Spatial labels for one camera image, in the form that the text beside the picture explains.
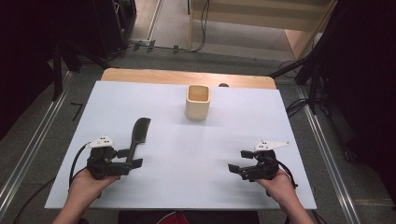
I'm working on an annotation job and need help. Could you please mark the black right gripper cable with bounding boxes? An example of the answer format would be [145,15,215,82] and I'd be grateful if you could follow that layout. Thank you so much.
[274,158,300,189]

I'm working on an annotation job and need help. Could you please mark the aluminium floor rail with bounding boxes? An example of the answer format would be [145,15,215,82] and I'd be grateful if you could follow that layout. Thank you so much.
[293,83,362,224]
[0,70,75,216]

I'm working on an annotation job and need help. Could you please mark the black cabinet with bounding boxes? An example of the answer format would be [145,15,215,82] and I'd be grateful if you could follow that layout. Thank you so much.
[92,0,138,60]

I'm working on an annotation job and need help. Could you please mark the white board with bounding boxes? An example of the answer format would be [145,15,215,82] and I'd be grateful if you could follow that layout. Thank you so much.
[44,80,318,210]

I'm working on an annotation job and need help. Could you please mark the person's dark and red clothing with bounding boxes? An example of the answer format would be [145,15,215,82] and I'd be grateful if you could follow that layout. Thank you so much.
[117,210,262,224]

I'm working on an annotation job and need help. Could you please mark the light wooden furniture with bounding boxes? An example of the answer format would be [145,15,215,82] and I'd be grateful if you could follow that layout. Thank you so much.
[187,0,340,62]

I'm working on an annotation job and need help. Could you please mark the dark spatula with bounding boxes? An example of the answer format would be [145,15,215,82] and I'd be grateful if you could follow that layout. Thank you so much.
[125,117,152,164]

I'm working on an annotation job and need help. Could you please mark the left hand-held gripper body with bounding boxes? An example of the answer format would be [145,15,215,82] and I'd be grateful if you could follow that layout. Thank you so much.
[85,135,134,181]

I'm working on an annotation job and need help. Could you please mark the beige square cup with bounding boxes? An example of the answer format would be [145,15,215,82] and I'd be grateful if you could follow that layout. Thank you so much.
[185,84,212,121]

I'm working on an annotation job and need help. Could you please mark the black metal stand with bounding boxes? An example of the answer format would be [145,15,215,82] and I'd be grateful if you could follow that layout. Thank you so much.
[49,36,111,102]

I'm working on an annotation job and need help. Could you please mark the black tripod stand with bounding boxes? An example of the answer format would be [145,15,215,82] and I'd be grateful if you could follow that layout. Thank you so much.
[268,46,326,116]

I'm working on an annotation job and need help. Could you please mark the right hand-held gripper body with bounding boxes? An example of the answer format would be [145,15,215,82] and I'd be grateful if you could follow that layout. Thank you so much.
[238,140,291,183]

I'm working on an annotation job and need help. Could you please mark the black hanging cable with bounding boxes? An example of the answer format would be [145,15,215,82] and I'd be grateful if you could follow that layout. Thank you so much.
[186,0,211,53]

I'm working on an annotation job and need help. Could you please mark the black floor cables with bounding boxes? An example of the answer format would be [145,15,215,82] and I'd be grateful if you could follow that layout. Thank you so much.
[285,97,310,119]

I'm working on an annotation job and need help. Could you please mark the person's left hand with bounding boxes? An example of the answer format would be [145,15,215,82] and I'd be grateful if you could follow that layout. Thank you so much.
[68,168,121,203]

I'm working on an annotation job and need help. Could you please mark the wooden table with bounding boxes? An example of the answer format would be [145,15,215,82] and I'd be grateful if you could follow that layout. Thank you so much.
[100,67,277,91]

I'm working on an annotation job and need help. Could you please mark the person's right hand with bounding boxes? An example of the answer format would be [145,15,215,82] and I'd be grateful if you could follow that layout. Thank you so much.
[255,169,301,204]

